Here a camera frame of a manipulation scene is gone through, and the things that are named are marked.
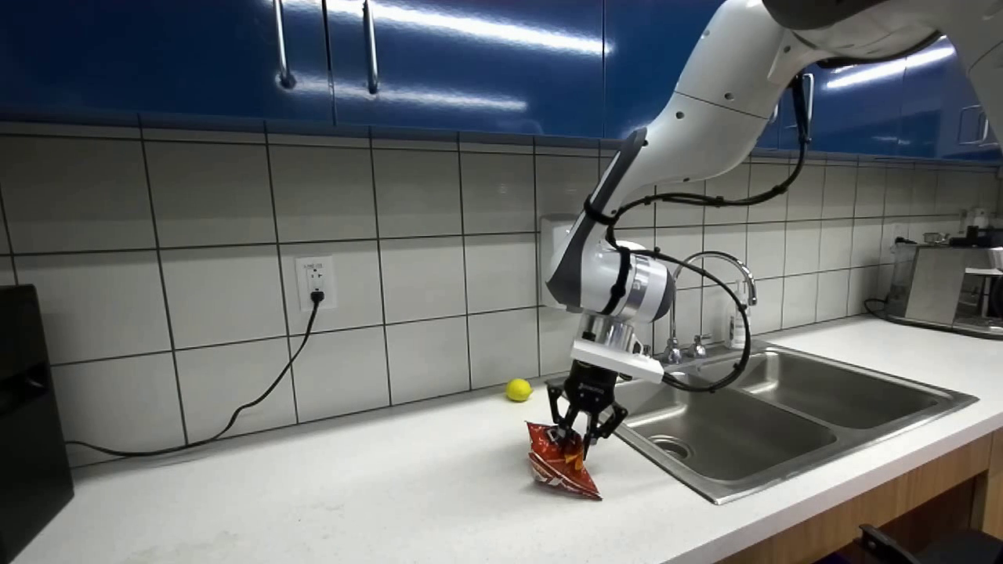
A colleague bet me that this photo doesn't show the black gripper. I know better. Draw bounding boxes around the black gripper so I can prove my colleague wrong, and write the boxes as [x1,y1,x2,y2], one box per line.
[546,362,629,457]

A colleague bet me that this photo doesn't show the white wall power outlet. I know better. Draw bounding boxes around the white wall power outlet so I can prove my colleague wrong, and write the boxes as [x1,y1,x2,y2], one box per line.
[295,253,343,314]

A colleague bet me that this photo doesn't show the toaster oven at right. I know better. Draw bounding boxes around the toaster oven at right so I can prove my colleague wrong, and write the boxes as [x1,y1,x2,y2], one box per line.
[886,224,1003,343]

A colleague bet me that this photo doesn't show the wooden lower cabinet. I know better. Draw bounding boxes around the wooden lower cabinet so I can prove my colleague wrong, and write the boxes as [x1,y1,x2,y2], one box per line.
[718,431,1003,564]

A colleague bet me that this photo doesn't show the silver cabinet door handle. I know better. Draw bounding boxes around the silver cabinet door handle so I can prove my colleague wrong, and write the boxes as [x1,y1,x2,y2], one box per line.
[268,0,299,95]
[960,101,996,152]
[361,0,381,98]

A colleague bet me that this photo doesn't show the black chair part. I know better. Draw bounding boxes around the black chair part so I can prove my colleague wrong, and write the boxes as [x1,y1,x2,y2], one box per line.
[855,519,1003,564]

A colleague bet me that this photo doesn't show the stainless steel double sink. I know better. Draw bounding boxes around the stainless steel double sink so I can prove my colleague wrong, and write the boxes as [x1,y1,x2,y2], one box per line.
[608,343,982,508]

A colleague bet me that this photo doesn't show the red snack packet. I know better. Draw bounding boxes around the red snack packet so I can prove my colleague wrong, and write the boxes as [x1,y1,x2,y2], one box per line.
[524,420,606,504]

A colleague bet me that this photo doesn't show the black countertop appliance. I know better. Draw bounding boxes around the black countertop appliance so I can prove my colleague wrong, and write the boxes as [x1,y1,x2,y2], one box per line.
[0,283,77,564]

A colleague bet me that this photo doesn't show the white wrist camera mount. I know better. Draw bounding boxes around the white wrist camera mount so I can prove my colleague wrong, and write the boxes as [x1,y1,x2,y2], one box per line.
[568,340,674,390]

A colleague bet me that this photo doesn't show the black appliance power cord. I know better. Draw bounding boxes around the black appliance power cord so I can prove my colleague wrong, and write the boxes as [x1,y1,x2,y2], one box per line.
[67,288,330,462]

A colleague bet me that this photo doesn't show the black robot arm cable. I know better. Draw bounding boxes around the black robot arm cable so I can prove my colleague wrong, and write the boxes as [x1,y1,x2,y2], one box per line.
[581,65,822,398]

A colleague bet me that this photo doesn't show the blue upper cabinet door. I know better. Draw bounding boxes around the blue upper cabinet door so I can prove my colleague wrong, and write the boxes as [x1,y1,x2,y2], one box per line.
[761,42,948,164]
[0,0,332,127]
[601,0,734,148]
[323,0,612,146]
[936,58,1003,164]

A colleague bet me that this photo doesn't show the chrome gooseneck faucet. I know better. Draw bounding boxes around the chrome gooseneck faucet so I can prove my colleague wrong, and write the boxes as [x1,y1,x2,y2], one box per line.
[666,248,761,363]

